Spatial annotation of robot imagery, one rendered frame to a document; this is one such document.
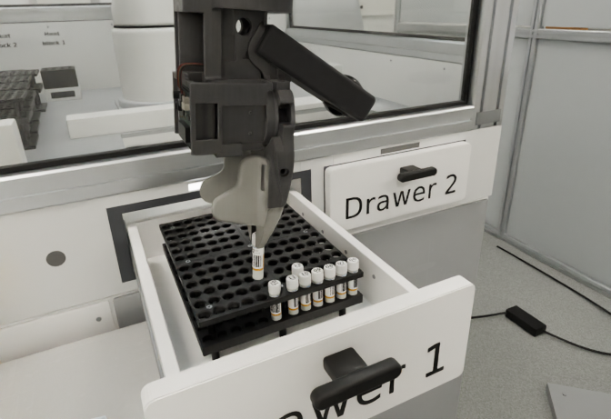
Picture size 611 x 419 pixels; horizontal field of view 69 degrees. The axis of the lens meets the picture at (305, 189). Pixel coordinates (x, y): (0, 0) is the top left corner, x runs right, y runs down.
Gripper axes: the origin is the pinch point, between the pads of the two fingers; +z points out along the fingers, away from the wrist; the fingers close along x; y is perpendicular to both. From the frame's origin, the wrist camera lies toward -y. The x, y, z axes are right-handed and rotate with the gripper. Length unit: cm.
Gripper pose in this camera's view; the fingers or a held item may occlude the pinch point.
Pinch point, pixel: (264, 229)
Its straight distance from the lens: 41.5
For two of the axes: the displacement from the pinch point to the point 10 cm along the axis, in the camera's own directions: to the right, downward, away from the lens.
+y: -9.0, 1.0, -4.2
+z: -0.6, 9.4, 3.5
